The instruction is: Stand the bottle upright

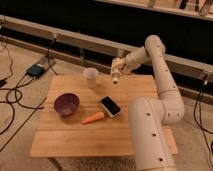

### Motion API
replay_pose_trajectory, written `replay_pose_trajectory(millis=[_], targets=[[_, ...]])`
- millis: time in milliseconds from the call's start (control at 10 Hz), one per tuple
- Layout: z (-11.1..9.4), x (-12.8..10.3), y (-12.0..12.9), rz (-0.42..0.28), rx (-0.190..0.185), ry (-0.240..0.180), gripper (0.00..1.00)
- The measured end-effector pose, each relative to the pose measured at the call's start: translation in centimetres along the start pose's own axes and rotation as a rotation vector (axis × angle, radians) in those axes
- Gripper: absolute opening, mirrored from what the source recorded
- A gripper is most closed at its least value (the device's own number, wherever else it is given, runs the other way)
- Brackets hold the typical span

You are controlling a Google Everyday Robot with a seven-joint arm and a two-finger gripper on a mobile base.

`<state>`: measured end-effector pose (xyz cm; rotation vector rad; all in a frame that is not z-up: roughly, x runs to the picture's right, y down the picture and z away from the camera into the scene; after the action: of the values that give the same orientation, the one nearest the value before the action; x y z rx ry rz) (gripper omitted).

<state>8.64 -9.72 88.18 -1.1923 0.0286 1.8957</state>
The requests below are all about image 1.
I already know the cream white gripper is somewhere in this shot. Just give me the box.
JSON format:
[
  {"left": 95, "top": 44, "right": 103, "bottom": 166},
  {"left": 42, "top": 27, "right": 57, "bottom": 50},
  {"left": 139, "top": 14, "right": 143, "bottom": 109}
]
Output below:
[{"left": 111, "top": 58, "right": 128, "bottom": 75}]

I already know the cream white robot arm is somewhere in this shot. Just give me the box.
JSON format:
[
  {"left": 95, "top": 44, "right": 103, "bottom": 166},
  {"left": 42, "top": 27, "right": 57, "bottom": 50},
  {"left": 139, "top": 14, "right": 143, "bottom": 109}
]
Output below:
[{"left": 111, "top": 35, "right": 185, "bottom": 171}]

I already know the wooden wall rail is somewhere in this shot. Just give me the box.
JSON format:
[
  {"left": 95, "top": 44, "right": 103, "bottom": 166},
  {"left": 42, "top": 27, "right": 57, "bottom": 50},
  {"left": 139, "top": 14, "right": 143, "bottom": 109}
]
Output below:
[{"left": 0, "top": 14, "right": 213, "bottom": 83}]

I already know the black smartphone white case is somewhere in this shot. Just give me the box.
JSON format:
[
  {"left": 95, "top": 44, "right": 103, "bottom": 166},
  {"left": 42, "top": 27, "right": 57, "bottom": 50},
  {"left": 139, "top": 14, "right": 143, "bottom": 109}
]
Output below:
[{"left": 101, "top": 96, "right": 121, "bottom": 118}]

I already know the purple bowl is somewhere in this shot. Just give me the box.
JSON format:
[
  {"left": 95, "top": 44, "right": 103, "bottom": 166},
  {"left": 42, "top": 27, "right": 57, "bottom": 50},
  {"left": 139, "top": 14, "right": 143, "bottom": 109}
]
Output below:
[{"left": 54, "top": 93, "right": 80, "bottom": 116}]

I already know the orange carrot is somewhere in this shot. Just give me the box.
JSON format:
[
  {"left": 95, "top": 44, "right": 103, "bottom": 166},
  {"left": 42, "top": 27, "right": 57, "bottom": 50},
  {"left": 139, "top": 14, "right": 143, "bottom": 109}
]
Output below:
[{"left": 81, "top": 112, "right": 105, "bottom": 124}]

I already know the wooden table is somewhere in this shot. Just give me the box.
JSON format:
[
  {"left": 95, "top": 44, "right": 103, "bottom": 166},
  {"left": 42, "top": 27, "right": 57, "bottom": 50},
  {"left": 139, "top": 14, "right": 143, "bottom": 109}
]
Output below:
[{"left": 29, "top": 74, "right": 179, "bottom": 171}]

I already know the black cable right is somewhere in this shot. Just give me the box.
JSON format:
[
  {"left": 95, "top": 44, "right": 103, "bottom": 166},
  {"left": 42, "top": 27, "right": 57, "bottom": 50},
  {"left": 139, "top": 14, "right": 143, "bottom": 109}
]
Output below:
[{"left": 193, "top": 79, "right": 213, "bottom": 164}]

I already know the black floor cable left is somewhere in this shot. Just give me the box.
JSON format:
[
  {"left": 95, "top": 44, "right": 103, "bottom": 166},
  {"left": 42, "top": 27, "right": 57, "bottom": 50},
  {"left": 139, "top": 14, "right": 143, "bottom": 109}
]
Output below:
[{"left": 0, "top": 33, "right": 58, "bottom": 153}]

